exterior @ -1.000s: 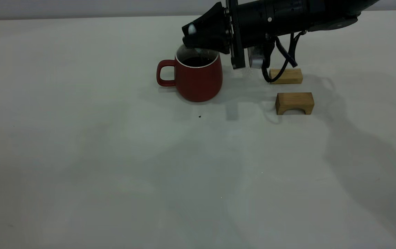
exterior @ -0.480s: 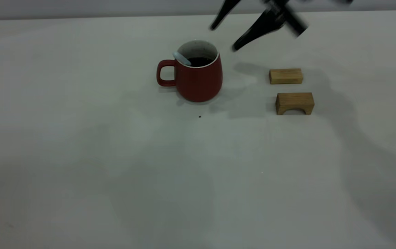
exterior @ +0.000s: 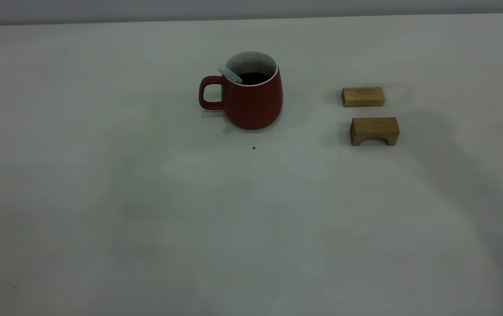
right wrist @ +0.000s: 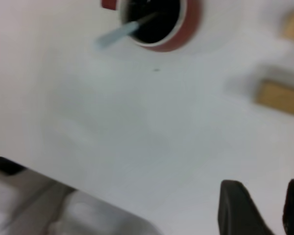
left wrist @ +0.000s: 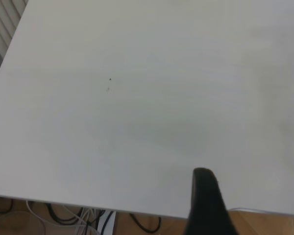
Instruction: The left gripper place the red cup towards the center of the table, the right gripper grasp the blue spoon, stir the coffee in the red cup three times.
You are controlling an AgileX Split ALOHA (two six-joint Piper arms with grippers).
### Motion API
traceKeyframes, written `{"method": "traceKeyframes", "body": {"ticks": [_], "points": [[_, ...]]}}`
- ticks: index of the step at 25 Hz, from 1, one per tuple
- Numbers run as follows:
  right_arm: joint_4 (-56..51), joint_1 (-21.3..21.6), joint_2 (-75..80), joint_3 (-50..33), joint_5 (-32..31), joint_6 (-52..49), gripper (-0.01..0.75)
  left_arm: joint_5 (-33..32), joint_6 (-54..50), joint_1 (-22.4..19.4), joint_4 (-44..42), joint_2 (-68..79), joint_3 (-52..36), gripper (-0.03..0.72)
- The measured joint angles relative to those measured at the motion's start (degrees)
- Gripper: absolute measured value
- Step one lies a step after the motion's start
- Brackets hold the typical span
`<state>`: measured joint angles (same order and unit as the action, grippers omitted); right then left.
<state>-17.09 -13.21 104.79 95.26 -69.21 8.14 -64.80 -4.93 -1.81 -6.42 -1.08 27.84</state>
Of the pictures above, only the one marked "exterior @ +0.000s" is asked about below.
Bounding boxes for red ceramic mug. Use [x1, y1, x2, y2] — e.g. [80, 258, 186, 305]
[198, 50, 284, 130]

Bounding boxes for grey spoon with white handle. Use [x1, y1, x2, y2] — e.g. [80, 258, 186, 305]
[218, 65, 244, 84]

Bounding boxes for dark coffee liquid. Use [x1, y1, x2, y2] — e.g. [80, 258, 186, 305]
[239, 72, 272, 86]

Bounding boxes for arched wooden block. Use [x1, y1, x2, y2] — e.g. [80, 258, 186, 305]
[350, 117, 400, 147]

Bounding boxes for flat rectangular wooden block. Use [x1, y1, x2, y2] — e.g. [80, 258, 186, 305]
[342, 86, 385, 108]

